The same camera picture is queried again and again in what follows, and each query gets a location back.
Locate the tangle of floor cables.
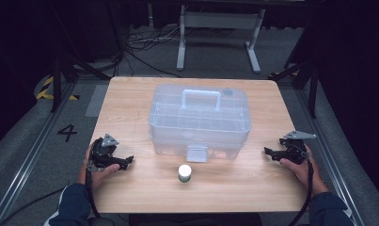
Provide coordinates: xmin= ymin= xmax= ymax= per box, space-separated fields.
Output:
xmin=124 ymin=24 xmax=182 ymax=78

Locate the yellow black hazard tape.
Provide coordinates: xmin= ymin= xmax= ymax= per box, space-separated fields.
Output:
xmin=36 ymin=75 xmax=80 ymax=102

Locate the grey metal stand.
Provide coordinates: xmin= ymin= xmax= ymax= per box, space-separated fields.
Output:
xmin=176 ymin=4 xmax=266 ymax=74

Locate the black tripod stand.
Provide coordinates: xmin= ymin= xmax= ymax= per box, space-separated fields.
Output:
xmin=50 ymin=51 xmax=114 ymax=114
xmin=267 ymin=59 xmax=321 ymax=120

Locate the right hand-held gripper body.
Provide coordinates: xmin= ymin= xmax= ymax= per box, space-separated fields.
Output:
xmin=279 ymin=130 xmax=317 ymax=165

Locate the aluminium floor rail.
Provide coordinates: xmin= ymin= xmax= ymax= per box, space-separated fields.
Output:
xmin=294 ymin=88 xmax=366 ymax=226
xmin=0 ymin=80 xmax=76 ymax=226

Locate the left hand-held gripper black cable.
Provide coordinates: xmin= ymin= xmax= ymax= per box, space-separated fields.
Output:
xmin=85 ymin=166 xmax=103 ymax=219

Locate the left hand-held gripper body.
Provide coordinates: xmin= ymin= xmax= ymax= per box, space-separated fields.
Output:
xmin=87 ymin=133 xmax=122 ymax=173

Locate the person's left hand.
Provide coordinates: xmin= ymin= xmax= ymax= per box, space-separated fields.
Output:
xmin=77 ymin=143 xmax=120 ymax=190

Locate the hand-held gripper black cable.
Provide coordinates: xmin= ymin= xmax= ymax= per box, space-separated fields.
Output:
xmin=287 ymin=157 xmax=315 ymax=226
xmin=85 ymin=166 xmax=103 ymax=219

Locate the right hand-held gripper black cable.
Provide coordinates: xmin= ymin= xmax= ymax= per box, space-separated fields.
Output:
xmin=287 ymin=157 xmax=315 ymax=226

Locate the clear plastic storage box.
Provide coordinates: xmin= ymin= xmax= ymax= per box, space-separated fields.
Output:
xmin=148 ymin=83 xmax=253 ymax=164

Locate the person's right hand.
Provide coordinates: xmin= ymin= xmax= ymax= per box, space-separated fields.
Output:
xmin=279 ymin=145 xmax=330 ymax=196

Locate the thin black floor cable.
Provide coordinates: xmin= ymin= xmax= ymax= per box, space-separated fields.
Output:
xmin=0 ymin=181 xmax=71 ymax=226

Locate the small green jar white lid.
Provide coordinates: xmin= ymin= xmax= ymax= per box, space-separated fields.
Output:
xmin=178 ymin=164 xmax=193 ymax=184

